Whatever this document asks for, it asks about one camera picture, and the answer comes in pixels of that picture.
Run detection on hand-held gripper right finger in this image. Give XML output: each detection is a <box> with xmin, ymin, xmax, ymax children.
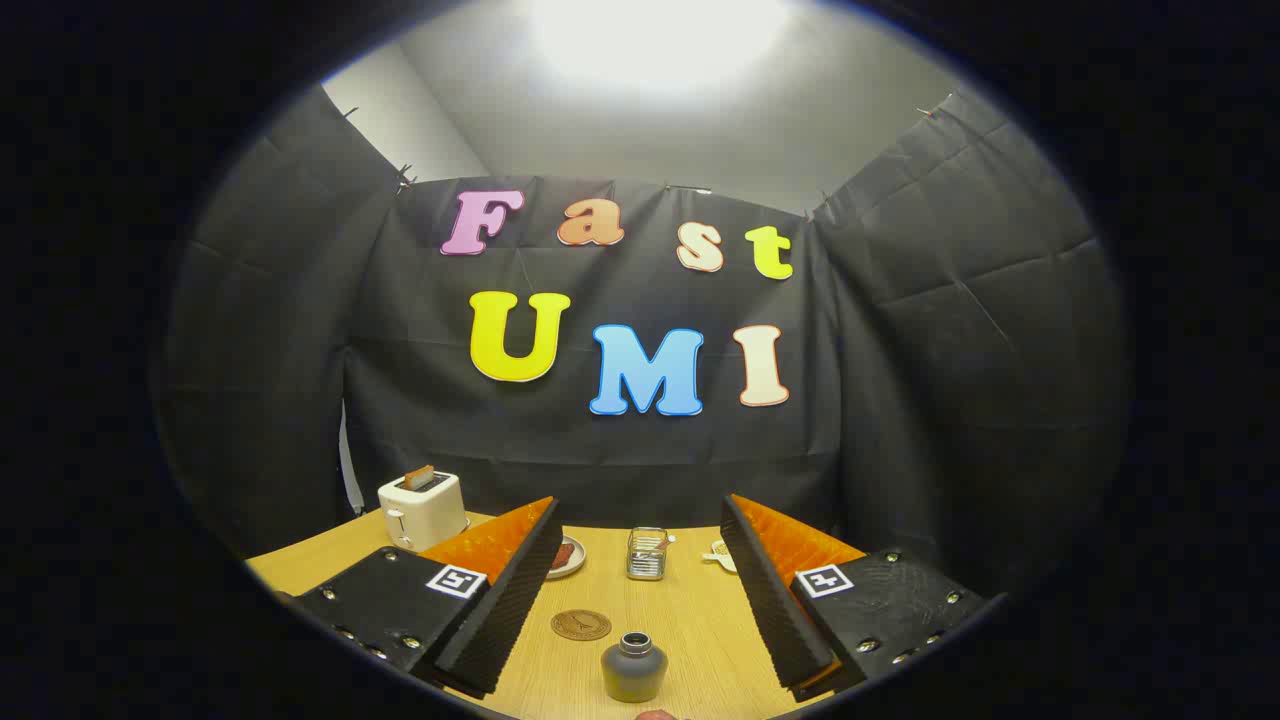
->
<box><xmin>720</xmin><ymin>494</ymin><xmax>1006</xmax><ymax>701</ymax></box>

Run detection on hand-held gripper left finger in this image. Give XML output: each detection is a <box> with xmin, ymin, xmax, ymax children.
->
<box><xmin>275</xmin><ymin>496</ymin><xmax>564</xmax><ymax>699</ymax></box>

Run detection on round brown coaster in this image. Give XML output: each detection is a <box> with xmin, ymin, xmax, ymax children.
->
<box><xmin>551</xmin><ymin>609</ymin><xmax>613</xmax><ymax>642</ymax></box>

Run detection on silver juice bottle green label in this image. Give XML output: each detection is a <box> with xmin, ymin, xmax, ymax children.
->
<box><xmin>601</xmin><ymin>632</ymin><xmax>669</xmax><ymax>704</ymax></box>

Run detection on wooden table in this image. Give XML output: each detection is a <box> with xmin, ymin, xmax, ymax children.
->
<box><xmin>245</xmin><ymin>510</ymin><xmax>871</xmax><ymax>720</ymax></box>

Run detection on small white plate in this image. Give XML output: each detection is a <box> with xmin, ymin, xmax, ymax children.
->
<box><xmin>545</xmin><ymin>536</ymin><xmax>587</xmax><ymax>580</ymax></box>

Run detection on white toaster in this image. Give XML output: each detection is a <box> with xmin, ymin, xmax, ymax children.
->
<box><xmin>378</xmin><ymin>470</ymin><xmax>469</xmax><ymax>552</ymax></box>

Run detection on black backdrop cloth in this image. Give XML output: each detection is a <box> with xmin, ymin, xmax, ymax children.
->
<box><xmin>155</xmin><ymin>85</ymin><xmax>1131</xmax><ymax>601</ymax></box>

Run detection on wire metal holder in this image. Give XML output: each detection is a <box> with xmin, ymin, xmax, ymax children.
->
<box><xmin>627</xmin><ymin>527</ymin><xmax>670</xmax><ymax>582</ymax></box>

